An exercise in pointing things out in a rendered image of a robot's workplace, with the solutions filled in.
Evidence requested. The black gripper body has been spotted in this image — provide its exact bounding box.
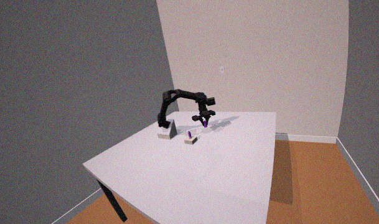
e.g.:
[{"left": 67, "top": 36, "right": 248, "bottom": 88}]
[{"left": 192, "top": 107, "right": 216, "bottom": 121}]

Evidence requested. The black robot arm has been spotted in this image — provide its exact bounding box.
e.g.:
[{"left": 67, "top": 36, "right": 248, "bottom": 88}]
[{"left": 157, "top": 89, "right": 216, "bottom": 129}]

